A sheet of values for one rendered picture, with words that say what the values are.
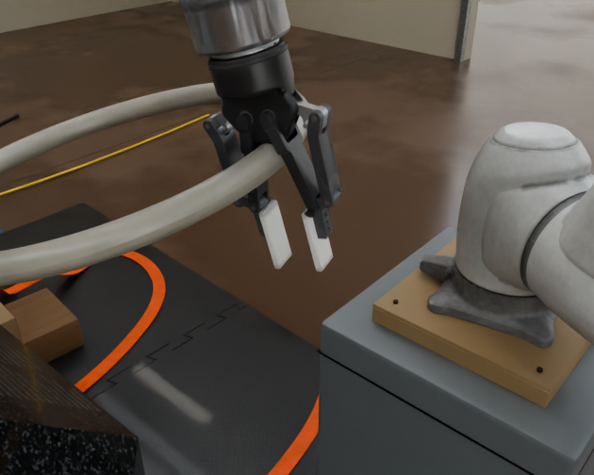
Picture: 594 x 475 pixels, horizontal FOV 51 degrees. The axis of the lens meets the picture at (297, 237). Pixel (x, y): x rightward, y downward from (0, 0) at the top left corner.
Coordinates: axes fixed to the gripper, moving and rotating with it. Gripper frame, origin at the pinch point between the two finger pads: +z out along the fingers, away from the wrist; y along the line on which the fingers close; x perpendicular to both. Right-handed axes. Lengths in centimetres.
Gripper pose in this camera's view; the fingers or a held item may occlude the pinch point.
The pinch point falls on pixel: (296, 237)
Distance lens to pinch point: 66.7
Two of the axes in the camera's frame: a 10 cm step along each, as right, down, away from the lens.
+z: 2.3, 8.6, 4.6
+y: -8.7, -0.3, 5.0
